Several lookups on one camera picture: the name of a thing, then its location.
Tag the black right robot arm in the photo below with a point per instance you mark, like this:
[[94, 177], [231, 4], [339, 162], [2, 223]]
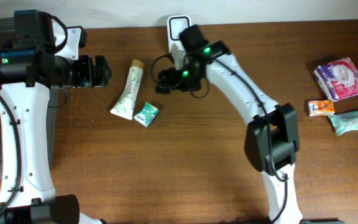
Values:
[[272, 139]]

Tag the orange small tissue pack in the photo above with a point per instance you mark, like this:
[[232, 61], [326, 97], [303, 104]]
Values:
[[321, 108]]

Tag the white tube with brown cap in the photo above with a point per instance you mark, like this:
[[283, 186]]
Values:
[[124, 107]]

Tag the pink purple tissue pack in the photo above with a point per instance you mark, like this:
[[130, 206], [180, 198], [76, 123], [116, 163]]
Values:
[[338, 79]]

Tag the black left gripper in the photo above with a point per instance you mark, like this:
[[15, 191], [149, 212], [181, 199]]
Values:
[[84, 79]]

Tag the teal wet wipes pack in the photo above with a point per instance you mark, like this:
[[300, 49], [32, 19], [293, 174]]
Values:
[[344, 122]]

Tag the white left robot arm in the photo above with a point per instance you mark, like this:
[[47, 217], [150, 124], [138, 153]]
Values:
[[30, 65]]

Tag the green small tissue pack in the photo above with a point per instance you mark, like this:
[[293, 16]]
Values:
[[146, 115]]

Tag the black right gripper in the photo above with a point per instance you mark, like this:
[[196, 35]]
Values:
[[168, 78]]

